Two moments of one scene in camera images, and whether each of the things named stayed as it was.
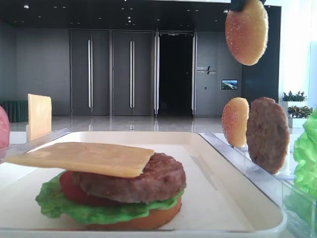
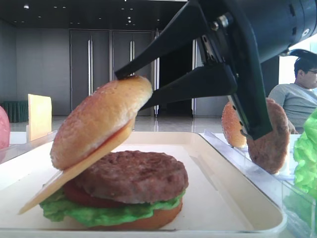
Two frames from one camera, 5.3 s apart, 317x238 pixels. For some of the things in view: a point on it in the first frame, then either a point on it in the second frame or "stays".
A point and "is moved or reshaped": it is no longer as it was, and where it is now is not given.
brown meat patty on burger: [164, 176] stays
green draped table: [17, 111] stays
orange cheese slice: [114, 160] → [63, 179]
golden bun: [247, 32] is moved or reshaped
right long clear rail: [299, 208] stays
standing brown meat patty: [267, 134] stays
